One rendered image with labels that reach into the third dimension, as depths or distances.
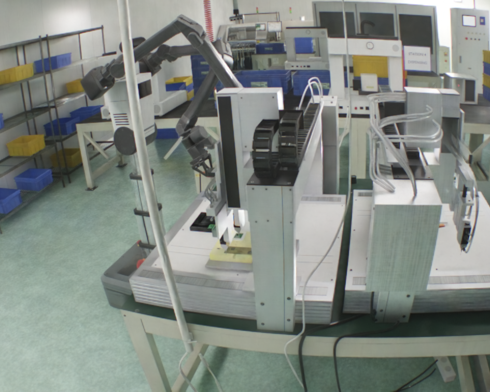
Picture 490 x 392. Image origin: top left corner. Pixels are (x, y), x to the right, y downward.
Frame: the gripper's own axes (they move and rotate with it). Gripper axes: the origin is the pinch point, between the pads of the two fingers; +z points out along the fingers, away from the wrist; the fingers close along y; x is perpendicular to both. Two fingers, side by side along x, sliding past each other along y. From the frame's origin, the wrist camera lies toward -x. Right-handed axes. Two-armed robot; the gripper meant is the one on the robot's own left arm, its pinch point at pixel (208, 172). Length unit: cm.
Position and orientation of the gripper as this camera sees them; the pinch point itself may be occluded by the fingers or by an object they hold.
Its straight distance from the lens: 202.8
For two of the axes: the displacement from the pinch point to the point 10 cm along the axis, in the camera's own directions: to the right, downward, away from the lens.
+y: 2.9, -3.7, 8.9
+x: -7.8, 4.4, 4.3
